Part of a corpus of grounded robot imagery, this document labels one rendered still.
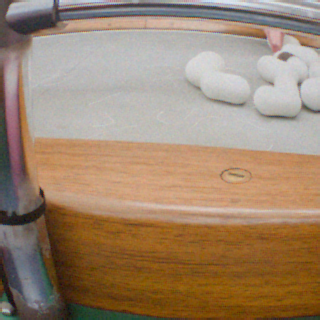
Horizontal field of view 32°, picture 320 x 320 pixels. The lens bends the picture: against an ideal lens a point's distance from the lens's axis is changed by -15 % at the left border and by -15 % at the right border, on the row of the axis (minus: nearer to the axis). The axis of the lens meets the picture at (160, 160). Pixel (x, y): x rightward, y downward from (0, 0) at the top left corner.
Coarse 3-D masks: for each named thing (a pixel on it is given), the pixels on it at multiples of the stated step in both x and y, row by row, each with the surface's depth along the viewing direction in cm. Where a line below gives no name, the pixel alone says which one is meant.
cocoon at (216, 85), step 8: (208, 72) 36; (216, 72) 36; (200, 80) 36; (208, 80) 35; (216, 80) 35; (224, 80) 35; (232, 80) 35; (240, 80) 35; (208, 88) 36; (216, 88) 35; (224, 88) 35; (232, 88) 35; (240, 88) 35; (248, 88) 35; (208, 96) 36; (216, 96) 36; (224, 96) 35; (232, 96) 35; (240, 96) 35; (248, 96) 35
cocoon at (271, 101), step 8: (264, 88) 34; (272, 88) 34; (280, 88) 34; (288, 88) 34; (256, 96) 34; (264, 96) 33; (272, 96) 33; (280, 96) 33; (288, 96) 33; (296, 96) 33; (256, 104) 34; (264, 104) 33; (272, 104) 33; (280, 104) 33; (288, 104) 33; (296, 104) 33; (264, 112) 34; (272, 112) 34; (280, 112) 34; (288, 112) 33; (296, 112) 34
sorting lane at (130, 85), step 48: (48, 48) 51; (96, 48) 49; (144, 48) 48; (192, 48) 48; (240, 48) 48; (48, 96) 38; (96, 96) 37; (144, 96) 37; (192, 96) 37; (240, 144) 31; (288, 144) 31
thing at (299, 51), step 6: (282, 48) 43; (288, 48) 43; (294, 48) 43; (300, 48) 43; (306, 48) 43; (294, 54) 43; (300, 54) 42; (306, 54) 42; (312, 54) 42; (306, 60) 42; (312, 60) 42; (318, 60) 42
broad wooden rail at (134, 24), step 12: (72, 24) 56; (84, 24) 56; (96, 24) 56; (108, 24) 55; (120, 24) 55; (132, 24) 55; (144, 24) 55; (156, 24) 54; (168, 24) 54; (180, 24) 54; (192, 24) 54; (204, 24) 54; (216, 24) 53; (228, 24) 53; (36, 36) 57; (252, 36) 53; (264, 36) 52; (300, 36) 52
